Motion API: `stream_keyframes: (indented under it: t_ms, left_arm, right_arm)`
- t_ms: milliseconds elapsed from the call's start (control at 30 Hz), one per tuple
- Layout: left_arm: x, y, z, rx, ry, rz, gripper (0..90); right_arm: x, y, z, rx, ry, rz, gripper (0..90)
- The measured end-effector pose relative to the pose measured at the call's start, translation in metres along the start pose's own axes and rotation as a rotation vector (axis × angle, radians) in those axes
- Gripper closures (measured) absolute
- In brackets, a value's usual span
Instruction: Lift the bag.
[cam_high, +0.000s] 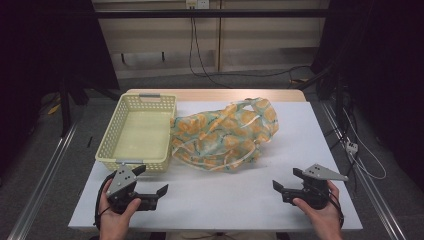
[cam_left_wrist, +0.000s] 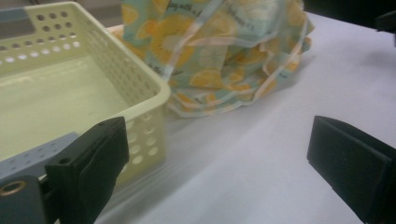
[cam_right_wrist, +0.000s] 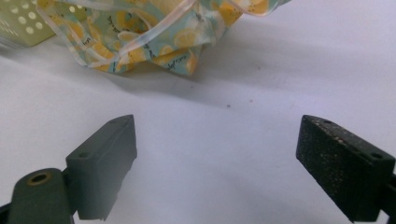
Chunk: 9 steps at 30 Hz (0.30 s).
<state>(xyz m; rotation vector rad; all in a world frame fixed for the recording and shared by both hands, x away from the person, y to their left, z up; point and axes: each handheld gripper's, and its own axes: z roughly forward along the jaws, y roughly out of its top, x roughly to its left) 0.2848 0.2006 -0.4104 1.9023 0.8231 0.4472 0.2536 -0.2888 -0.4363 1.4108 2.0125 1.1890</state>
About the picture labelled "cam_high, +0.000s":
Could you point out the wooden table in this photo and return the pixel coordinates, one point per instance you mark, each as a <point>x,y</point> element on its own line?
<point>206,94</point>

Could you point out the pale yellow plastic basket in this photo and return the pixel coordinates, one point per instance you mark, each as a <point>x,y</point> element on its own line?
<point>141,133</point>

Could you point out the black horizontal bar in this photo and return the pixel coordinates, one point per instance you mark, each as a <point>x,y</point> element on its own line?
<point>213,13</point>

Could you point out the person's right hand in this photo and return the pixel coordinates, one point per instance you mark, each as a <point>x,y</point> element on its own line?
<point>325,221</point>

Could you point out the metal floor rail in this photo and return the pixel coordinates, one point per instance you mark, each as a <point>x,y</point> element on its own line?
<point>376,200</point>
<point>40,181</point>

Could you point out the orange print shopping bag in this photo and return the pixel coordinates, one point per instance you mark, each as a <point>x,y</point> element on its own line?
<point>226,140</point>

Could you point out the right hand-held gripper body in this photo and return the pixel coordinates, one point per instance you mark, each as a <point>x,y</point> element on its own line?
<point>321,173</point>

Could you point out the yellow floor marker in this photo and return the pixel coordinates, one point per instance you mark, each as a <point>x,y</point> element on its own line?
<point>53,109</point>

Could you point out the black metal stand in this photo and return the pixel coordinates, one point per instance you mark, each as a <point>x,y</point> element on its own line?
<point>66,100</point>
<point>325,81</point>

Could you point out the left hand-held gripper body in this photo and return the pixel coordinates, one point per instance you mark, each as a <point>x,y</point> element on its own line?
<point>121,182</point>

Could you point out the white power strip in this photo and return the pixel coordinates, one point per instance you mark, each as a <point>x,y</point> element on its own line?
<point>352,147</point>

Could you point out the small black floor stick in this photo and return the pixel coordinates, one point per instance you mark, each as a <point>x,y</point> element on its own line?
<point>89,141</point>

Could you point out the white table mat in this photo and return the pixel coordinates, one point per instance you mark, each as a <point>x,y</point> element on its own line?
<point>300,146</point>

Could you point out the white wall socket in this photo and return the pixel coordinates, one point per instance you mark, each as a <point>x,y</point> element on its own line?
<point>197,3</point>

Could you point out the person's left hand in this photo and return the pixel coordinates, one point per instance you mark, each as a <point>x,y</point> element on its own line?
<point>115,225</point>

